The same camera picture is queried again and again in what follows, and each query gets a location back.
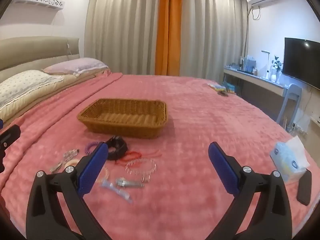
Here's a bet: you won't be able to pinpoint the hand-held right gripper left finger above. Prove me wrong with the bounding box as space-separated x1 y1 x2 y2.
26 142 109 240

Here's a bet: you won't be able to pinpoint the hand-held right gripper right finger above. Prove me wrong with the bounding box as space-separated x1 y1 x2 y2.
207 142 293 240

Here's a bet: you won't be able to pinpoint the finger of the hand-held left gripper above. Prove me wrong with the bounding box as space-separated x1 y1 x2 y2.
0 124 21 151

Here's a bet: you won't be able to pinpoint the pink translucent bracelet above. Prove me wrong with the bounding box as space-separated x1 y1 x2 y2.
99 165 111 183

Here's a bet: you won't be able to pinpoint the silver chain jewelry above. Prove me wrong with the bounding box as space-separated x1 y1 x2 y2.
50 149 80 173

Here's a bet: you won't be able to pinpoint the light blue hair clip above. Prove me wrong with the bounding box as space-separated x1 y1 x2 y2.
99 179 132 203

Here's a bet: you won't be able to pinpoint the silver metal clip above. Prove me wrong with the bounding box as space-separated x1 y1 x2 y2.
116 177 145 189

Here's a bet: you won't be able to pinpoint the brown wicker basket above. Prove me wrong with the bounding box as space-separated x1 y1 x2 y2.
77 98 168 139

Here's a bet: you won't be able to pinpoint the black scrunchie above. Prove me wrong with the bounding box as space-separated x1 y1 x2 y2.
104 135 128 161

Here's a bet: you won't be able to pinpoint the white floral pillow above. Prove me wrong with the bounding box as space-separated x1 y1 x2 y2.
0 70 64 108

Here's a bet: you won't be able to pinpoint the pink blanket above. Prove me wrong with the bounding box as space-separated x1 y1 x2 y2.
0 73 317 240

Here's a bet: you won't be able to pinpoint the beige pillow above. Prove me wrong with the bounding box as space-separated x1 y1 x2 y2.
0 73 102 126

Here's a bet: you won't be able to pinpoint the blue tissue pack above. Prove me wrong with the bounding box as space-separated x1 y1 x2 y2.
269 135 311 183

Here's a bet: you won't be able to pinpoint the colourful packet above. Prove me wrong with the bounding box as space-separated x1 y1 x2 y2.
207 82 236 95

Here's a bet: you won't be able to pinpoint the black phone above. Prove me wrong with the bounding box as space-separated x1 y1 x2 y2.
296 169 313 206

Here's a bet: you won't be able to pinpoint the white power strip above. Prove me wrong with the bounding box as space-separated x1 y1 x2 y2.
291 122 308 136

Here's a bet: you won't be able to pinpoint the beige padded headboard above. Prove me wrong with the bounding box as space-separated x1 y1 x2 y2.
0 36 81 81

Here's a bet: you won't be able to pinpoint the grey desk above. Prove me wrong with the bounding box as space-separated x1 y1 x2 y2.
223 66 292 120

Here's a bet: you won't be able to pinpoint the blue-grey chair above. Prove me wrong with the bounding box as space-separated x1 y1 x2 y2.
276 83 303 128

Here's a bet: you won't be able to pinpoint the lilac pillow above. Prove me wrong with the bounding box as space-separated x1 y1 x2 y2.
42 57 109 77

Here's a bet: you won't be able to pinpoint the books on desk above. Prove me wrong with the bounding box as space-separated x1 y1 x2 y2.
238 55 258 74

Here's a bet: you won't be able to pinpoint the white vase with flowers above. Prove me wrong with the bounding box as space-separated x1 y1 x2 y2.
271 55 283 83

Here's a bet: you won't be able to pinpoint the white desk lamp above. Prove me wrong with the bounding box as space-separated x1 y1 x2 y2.
261 50 272 79

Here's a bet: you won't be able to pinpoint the black television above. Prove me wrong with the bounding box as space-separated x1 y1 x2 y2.
282 37 320 91

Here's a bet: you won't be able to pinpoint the beige curtain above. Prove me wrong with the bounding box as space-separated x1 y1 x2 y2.
178 0 251 86
84 0 161 76

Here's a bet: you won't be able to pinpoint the orange curtain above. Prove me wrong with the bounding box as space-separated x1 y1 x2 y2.
154 0 184 76

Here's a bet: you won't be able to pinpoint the purple coil hair tie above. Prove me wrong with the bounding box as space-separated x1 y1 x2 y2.
86 142 101 156

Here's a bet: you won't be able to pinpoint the clear bead bracelet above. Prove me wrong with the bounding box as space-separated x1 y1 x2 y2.
125 158 157 178

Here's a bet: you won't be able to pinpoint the red string bracelet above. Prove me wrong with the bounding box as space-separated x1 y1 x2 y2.
114 149 160 165

